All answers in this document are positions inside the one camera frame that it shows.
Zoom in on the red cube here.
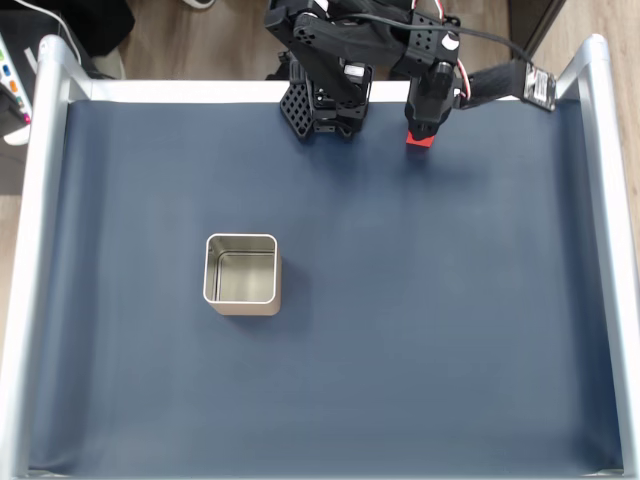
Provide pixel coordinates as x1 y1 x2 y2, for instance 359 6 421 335
404 130 436 152

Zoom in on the square metal tin container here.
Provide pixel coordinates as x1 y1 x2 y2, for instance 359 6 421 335
201 232 283 318

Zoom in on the black cabinet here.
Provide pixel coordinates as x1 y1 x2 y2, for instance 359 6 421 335
518 0 569 57

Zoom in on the dark blue table mat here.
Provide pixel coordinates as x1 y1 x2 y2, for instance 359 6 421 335
27 98 624 477

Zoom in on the white round bin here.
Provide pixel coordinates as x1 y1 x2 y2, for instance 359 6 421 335
88 48 127 81

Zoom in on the black bag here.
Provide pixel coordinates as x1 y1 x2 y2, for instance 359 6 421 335
0 0 137 59

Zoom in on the white device with coloured buttons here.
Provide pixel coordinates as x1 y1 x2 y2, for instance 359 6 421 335
0 33 40 147

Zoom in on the red white servo wire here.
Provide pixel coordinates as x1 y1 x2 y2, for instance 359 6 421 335
429 0 475 110

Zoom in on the black camera cable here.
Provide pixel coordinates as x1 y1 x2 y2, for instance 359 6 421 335
319 0 532 65

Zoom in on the black camera circuit board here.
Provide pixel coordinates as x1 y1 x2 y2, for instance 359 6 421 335
521 63 558 113

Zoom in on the white cable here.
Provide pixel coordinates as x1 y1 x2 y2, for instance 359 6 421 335
10 0 84 66

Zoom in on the silver aluminium table frame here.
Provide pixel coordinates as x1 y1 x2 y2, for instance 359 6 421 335
0 33 640 480

